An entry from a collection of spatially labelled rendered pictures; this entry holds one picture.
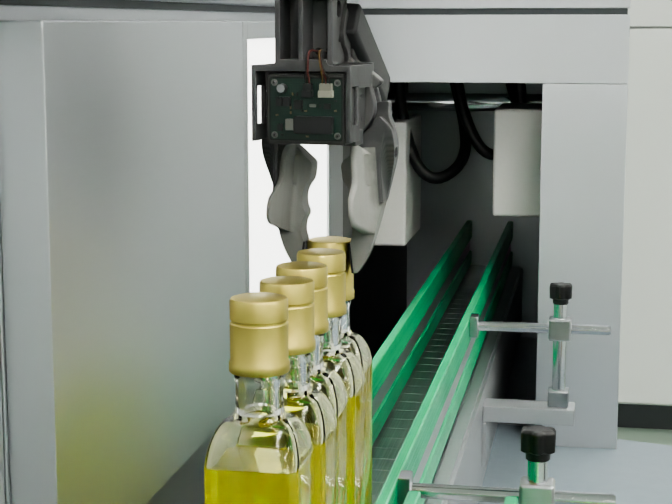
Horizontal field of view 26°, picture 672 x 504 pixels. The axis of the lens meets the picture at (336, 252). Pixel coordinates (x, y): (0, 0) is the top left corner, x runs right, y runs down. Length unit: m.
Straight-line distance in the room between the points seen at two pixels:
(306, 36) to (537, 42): 0.97
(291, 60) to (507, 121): 1.08
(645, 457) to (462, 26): 0.62
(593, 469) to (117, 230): 1.08
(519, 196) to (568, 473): 0.40
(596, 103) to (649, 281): 2.85
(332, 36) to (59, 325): 0.28
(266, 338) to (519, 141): 1.25
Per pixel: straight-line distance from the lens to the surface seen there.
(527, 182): 2.05
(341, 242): 1.05
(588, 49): 1.94
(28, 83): 0.85
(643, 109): 4.69
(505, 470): 1.90
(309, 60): 0.99
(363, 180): 1.04
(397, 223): 2.09
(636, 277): 4.76
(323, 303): 0.95
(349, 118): 0.98
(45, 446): 0.88
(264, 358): 0.83
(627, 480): 1.89
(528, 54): 1.94
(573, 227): 1.95
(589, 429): 2.01
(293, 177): 1.06
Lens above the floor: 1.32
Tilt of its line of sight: 9 degrees down
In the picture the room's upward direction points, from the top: straight up
